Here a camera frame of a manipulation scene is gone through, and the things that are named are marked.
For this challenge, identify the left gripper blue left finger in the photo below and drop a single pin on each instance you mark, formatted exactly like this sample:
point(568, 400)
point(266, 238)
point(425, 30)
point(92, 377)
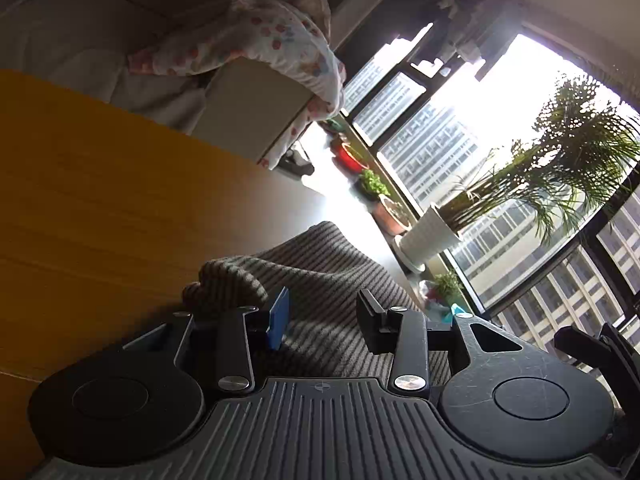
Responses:
point(278, 318)

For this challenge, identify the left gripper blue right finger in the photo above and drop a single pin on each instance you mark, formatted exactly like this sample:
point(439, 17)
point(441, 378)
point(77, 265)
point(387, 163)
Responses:
point(371, 317)

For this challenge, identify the striped knit garment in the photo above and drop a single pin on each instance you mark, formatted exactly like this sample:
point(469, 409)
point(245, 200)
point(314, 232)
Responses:
point(323, 273)

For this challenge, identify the hanging clothes at window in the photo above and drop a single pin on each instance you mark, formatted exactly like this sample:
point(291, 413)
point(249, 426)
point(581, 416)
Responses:
point(476, 31)

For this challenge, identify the pink bowl planter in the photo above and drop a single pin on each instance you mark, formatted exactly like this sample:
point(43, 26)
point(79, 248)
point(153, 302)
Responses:
point(391, 216)

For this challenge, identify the white ribbed plant pot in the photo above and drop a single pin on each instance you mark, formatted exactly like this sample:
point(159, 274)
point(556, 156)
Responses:
point(430, 236)

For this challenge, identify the small green plant pot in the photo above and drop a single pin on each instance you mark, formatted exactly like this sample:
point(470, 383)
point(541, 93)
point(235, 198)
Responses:
point(370, 185)

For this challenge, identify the red bowl planter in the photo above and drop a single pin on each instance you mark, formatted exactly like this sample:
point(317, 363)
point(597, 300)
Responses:
point(349, 158)

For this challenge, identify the potted palm plant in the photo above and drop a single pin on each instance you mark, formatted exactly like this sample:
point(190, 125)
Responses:
point(584, 146)

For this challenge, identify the floral pink white blanket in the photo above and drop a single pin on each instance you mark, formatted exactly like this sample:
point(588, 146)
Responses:
point(291, 37)

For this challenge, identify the white throw on sofa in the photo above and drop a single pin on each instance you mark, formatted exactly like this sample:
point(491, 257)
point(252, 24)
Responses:
point(84, 45)

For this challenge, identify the beige sofa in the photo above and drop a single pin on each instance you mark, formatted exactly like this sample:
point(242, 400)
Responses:
point(247, 105)

